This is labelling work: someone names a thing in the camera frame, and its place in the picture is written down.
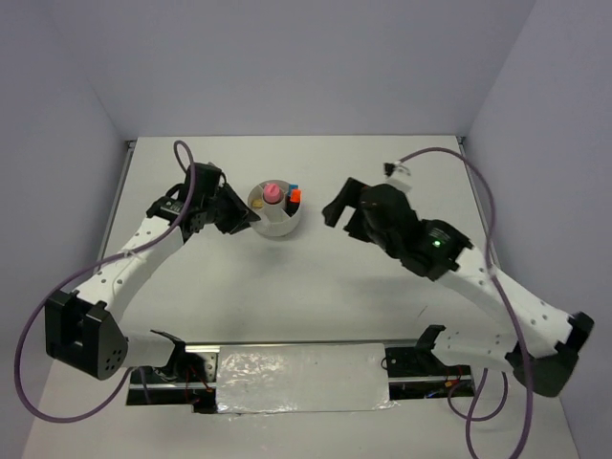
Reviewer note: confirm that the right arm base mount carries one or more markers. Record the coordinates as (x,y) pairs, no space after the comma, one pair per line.
(414,373)

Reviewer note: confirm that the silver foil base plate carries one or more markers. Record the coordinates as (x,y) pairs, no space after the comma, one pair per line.
(302,378)

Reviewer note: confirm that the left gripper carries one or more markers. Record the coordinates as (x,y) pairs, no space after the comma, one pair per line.
(241,214)

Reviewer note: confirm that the orange marker cap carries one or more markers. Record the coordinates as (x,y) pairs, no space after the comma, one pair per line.
(295,196)

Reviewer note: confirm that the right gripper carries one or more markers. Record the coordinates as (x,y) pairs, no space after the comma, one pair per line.
(347,196)

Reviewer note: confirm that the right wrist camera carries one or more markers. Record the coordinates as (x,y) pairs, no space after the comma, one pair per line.
(397,175)

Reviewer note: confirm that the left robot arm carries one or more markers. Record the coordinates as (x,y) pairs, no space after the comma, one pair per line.
(82,327)

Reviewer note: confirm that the clear jar of pins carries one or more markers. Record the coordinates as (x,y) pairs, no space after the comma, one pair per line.
(272,194)

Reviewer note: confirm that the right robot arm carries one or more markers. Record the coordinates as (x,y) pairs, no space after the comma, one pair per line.
(539,345)

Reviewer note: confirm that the white round divided container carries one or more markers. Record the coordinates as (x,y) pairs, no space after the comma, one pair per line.
(275,221)

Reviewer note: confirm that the orange highlighter marker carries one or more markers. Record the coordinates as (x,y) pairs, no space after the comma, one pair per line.
(292,207)

